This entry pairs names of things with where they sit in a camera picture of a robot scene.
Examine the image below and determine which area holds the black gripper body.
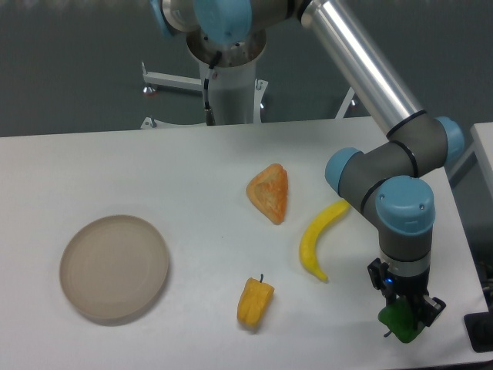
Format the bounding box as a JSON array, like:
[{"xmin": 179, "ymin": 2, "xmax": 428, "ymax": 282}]
[{"xmin": 367, "ymin": 258, "xmax": 430, "ymax": 299}]

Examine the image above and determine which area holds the green toy bell pepper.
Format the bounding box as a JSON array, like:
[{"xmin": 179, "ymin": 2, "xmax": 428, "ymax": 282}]
[{"xmin": 377, "ymin": 298, "xmax": 424, "ymax": 344}]

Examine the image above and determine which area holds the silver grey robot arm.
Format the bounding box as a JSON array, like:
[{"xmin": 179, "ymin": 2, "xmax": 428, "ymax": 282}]
[{"xmin": 150, "ymin": 1, "xmax": 464, "ymax": 329}]

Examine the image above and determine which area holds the yellow toy bell pepper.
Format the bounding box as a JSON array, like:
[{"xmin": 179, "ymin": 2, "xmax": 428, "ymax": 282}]
[{"xmin": 236, "ymin": 274, "xmax": 275, "ymax": 330}]

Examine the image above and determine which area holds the beige round plate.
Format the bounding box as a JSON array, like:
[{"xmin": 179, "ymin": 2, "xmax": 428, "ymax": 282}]
[{"xmin": 59, "ymin": 215, "xmax": 169, "ymax": 325}]

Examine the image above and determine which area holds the black device at table edge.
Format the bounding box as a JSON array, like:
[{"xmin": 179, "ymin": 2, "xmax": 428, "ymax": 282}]
[{"xmin": 464, "ymin": 311, "xmax": 492, "ymax": 353}]

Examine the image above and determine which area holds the yellow toy banana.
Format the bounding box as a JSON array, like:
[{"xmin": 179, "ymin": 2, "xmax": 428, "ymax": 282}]
[{"xmin": 298, "ymin": 200, "xmax": 350, "ymax": 283}]

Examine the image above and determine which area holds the white side table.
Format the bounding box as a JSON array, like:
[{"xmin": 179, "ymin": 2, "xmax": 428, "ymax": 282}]
[{"xmin": 448, "ymin": 122, "xmax": 493, "ymax": 193}]

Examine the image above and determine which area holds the orange triangular toy pastry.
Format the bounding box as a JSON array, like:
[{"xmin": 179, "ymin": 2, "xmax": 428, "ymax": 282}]
[{"xmin": 246, "ymin": 163, "xmax": 289, "ymax": 225}]

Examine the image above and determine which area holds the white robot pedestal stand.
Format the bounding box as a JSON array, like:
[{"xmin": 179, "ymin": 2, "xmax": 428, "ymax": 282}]
[{"xmin": 143, "ymin": 24, "xmax": 368, "ymax": 126}]

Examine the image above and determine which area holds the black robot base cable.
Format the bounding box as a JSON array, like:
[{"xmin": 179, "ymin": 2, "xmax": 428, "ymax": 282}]
[{"xmin": 203, "ymin": 50, "xmax": 223, "ymax": 126}]

